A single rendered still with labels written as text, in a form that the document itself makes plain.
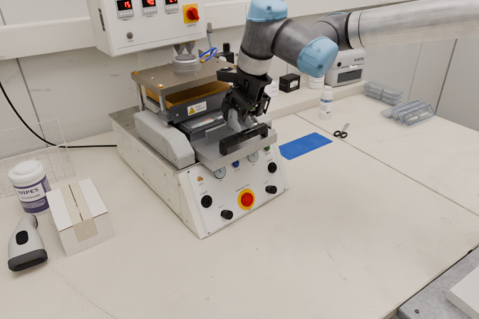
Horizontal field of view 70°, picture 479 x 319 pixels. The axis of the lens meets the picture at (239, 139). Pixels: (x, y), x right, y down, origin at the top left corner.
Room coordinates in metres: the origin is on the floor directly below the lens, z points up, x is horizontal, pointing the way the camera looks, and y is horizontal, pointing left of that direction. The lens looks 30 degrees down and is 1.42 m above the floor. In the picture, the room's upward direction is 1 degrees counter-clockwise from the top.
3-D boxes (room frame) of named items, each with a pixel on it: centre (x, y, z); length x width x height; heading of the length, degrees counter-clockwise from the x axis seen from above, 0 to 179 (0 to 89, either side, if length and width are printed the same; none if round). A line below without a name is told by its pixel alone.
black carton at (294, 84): (1.59, -0.25, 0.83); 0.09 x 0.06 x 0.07; 128
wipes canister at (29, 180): (0.80, 0.60, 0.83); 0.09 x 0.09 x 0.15
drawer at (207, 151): (0.87, 0.07, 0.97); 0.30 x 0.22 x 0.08; 39
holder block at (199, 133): (0.91, 0.10, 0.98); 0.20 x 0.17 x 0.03; 129
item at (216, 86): (0.97, 0.14, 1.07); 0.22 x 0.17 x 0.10; 129
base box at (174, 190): (0.97, 0.13, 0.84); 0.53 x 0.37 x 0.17; 39
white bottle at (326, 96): (1.36, -0.38, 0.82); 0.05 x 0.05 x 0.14
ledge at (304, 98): (1.58, -0.24, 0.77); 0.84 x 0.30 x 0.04; 121
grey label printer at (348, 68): (1.73, -0.51, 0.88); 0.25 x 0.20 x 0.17; 25
